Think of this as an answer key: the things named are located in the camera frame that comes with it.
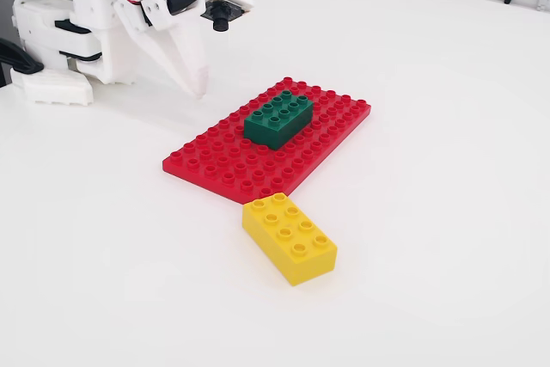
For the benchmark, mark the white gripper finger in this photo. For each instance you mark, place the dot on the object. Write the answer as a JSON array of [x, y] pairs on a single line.
[[150, 44], [189, 53]]

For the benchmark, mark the yellow lego brick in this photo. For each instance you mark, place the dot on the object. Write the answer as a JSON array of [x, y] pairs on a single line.
[[292, 238]]

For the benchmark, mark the white arm base clamp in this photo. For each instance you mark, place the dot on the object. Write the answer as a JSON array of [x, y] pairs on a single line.
[[51, 87]]

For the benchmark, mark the green lego brick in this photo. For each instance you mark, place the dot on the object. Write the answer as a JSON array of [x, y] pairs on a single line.
[[275, 126]]

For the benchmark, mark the red lego baseplate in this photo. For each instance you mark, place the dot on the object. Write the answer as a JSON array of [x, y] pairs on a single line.
[[215, 165]]

